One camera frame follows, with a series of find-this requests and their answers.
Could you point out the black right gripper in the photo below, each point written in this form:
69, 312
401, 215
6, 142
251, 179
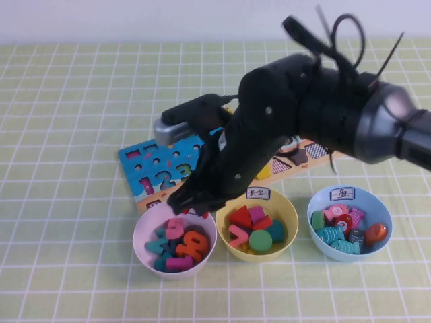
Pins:
235, 161

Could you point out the red wooden number seven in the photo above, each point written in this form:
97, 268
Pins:
204, 215

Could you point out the blue wooden puzzle board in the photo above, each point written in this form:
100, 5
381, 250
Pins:
132, 176

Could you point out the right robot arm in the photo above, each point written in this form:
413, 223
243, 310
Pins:
380, 128

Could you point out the teal wooden number piece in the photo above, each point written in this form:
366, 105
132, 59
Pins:
161, 264
161, 233

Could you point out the red wooden triangle piece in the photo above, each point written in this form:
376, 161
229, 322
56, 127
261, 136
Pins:
241, 218

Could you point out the pink plastic bowl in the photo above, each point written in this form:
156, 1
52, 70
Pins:
144, 232

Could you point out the magenta wooden square piece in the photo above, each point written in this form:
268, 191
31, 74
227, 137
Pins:
256, 214

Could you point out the small yellow wooden piece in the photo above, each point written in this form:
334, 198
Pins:
246, 249

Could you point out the red wooden shape piece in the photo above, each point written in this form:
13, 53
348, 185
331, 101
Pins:
263, 223

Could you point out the yellow wooden pentagon piece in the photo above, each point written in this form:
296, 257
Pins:
264, 173

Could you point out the green wooden circle piece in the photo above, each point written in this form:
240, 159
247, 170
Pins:
260, 241

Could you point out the teal wooden shape piece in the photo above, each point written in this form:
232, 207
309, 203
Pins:
277, 231

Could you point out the yellow plastic bowl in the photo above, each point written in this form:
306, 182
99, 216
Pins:
286, 212

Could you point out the brown wooden star piece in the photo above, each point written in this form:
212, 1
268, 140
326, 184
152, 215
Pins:
299, 159

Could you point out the green wooden fish piece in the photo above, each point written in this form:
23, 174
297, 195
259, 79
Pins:
317, 220

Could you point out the pink wooden fish piece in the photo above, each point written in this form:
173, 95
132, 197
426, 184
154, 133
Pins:
335, 212

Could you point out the red wooden fish piece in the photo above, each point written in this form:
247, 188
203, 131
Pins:
343, 224

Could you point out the magenta wooden fish piece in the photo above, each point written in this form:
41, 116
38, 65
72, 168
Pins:
357, 217

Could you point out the blue plastic bowl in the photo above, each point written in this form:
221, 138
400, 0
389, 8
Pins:
377, 205

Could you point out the orange wooden fish piece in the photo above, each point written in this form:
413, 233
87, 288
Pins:
375, 235

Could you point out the pink wooden number five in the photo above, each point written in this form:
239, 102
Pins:
175, 228

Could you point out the orange wooden number ten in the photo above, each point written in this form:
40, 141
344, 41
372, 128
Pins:
188, 250

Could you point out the dark blue wooden number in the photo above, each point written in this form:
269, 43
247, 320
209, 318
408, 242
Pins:
172, 247

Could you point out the pink wooden greater-than sign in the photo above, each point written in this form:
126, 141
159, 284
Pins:
245, 236

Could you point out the teal wooden number two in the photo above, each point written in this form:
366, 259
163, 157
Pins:
155, 245

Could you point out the white handwritten paper label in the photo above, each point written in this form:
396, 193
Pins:
259, 193
342, 193

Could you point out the magenta wooden number one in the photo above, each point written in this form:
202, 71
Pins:
178, 264

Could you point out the teal striped wooden fish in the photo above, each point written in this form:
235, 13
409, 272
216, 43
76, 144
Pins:
330, 233
345, 247

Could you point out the black zip tie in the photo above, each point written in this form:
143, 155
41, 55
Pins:
390, 55
332, 161
323, 22

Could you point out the dark grey wooden fish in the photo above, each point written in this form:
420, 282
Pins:
357, 237

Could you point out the green checked tablecloth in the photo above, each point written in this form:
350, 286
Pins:
67, 101

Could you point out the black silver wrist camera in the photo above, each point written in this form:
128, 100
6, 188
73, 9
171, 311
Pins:
171, 133

